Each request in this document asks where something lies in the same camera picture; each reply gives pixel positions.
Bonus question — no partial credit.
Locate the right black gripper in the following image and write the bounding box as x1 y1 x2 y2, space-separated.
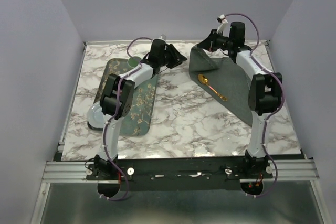
196 29 232 52

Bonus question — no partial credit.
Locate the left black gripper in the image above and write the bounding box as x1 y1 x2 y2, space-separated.
159 44 187 69

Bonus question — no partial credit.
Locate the grey cloth napkin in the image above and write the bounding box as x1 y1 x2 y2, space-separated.
188 46 253 126

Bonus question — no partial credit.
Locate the gold spoon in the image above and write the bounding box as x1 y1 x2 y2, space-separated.
197 73 227 101

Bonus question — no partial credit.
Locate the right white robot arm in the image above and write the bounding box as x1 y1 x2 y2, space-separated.
197 22 284 178

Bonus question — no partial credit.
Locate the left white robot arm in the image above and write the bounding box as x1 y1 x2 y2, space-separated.
93 38 187 179

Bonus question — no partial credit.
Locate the pale green cup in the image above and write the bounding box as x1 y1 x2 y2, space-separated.
127 57 141 68

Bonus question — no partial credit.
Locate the green floral tray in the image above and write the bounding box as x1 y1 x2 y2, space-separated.
93 58 158 136

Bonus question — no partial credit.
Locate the white scalloped plate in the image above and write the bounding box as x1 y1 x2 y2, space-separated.
87 102 104 131

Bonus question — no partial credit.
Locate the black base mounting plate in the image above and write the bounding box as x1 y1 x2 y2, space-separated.
86 156 273 196

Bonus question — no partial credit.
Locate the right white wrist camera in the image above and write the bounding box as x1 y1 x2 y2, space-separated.
217 14 228 34

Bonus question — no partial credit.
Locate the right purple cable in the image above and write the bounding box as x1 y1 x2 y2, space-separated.
225 13 286 198

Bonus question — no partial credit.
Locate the purple cable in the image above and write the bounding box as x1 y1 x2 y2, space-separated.
98 36 161 201
225 13 286 198

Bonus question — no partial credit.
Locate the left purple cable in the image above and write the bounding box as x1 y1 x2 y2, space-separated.
98 36 161 201

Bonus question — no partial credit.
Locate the aluminium frame rail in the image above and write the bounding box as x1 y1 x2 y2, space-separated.
42 162 97 183

